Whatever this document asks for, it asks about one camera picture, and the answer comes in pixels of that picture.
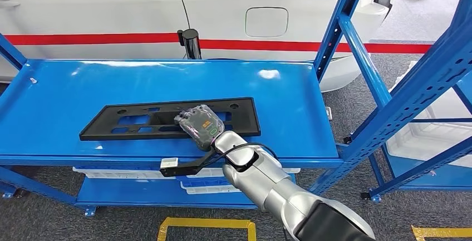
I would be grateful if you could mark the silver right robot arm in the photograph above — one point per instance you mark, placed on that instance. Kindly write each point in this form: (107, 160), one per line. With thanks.
(265, 187)

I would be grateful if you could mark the white car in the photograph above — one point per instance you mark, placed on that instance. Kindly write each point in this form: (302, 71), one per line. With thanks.
(110, 3)

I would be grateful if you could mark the red barrier belt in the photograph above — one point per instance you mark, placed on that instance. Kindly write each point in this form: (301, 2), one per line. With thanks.
(258, 45)
(92, 38)

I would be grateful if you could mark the blue metal shelf rack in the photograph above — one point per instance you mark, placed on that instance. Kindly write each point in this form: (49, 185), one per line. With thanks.
(424, 176)
(55, 114)

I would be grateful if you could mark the silver floor plate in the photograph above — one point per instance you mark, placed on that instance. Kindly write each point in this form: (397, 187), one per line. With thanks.
(328, 113)

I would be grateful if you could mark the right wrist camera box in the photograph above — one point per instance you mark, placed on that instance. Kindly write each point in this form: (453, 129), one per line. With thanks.
(169, 163)

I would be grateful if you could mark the yellow floor tape mark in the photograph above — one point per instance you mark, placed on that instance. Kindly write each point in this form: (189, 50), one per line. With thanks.
(442, 232)
(206, 222)

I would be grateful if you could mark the large white plastic bin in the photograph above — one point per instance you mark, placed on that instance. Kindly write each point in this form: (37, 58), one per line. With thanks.
(424, 139)

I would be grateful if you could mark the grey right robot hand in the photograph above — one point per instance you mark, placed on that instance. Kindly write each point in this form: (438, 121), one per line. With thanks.
(201, 125)

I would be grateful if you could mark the black glossy barrier post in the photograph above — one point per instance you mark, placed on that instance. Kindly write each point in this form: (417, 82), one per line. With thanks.
(190, 44)

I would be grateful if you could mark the black plastic frame part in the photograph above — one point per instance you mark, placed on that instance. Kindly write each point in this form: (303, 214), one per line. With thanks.
(94, 128)

